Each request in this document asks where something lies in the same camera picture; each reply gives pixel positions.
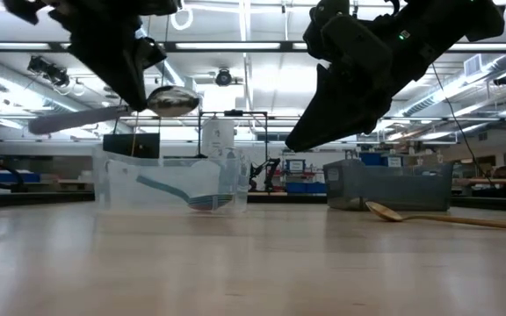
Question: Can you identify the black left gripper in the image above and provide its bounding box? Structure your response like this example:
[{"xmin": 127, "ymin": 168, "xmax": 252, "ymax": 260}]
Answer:
[{"xmin": 48, "ymin": 7, "xmax": 169, "ymax": 112}]

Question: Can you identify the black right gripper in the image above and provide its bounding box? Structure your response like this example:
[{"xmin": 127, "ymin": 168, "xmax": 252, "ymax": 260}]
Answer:
[{"xmin": 285, "ymin": 0, "xmax": 426, "ymax": 153}]

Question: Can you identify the silver spoon lilac handle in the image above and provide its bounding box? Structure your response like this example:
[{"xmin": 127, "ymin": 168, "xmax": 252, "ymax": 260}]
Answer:
[{"xmin": 27, "ymin": 85, "xmax": 201, "ymax": 136}]

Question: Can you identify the grey plastic bin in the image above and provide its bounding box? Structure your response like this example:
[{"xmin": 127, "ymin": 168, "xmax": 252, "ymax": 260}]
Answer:
[{"xmin": 322, "ymin": 158, "xmax": 454, "ymax": 212}]

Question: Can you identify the clear plastic container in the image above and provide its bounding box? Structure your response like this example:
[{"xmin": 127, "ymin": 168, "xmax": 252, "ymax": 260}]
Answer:
[
  {"xmin": 105, "ymin": 157, "xmax": 236, "ymax": 207},
  {"xmin": 92, "ymin": 147, "xmax": 250, "ymax": 215}
]

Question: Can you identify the blue storage bin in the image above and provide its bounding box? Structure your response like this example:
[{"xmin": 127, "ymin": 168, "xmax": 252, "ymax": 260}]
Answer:
[
  {"xmin": 358, "ymin": 151, "xmax": 406, "ymax": 168},
  {"xmin": 286, "ymin": 181, "xmax": 328, "ymax": 195}
]

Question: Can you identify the black monitor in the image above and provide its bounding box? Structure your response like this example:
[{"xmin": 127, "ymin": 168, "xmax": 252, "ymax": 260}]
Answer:
[{"xmin": 102, "ymin": 133, "xmax": 161, "ymax": 160}]

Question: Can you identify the black ceiling projector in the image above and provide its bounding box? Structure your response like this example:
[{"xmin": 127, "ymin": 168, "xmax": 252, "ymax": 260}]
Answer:
[{"xmin": 26, "ymin": 55, "xmax": 72, "ymax": 88}]

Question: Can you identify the white sign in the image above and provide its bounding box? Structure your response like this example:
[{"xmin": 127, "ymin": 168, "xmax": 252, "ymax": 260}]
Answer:
[{"xmin": 286, "ymin": 158, "xmax": 307, "ymax": 175}]

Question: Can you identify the white cylindrical container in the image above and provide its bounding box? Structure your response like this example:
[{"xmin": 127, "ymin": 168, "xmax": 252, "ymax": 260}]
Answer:
[{"xmin": 202, "ymin": 118, "xmax": 235, "ymax": 160}]

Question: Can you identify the flat blue box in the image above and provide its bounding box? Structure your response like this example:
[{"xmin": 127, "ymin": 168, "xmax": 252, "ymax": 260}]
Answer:
[{"xmin": 0, "ymin": 170, "xmax": 42, "ymax": 183}]

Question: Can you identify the wooden workbench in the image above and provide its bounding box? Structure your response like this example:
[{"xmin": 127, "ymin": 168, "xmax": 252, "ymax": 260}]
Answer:
[{"xmin": 453, "ymin": 176, "xmax": 506, "ymax": 186}]

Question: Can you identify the white ring light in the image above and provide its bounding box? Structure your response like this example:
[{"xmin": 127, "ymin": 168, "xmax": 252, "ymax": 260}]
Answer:
[{"xmin": 170, "ymin": 6, "xmax": 195, "ymax": 32}]

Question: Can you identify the thin black hanging cable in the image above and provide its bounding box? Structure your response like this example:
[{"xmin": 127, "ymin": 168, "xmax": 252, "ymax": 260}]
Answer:
[{"xmin": 430, "ymin": 63, "xmax": 494, "ymax": 188}]

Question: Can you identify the black ceiling camera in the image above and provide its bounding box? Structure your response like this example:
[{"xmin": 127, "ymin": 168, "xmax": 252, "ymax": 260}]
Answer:
[{"xmin": 214, "ymin": 68, "xmax": 235, "ymax": 88}]

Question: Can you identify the black stand frame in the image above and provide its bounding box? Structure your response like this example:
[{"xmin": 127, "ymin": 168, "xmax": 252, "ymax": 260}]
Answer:
[{"xmin": 197, "ymin": 109, "xmax": 271, "ymax": 194}]

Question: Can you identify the silver ventilation duct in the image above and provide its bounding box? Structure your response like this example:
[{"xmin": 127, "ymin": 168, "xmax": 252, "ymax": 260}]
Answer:
[{"xmin": 404, "ymin": 52, "xmax": 506, "ymax": 118}]

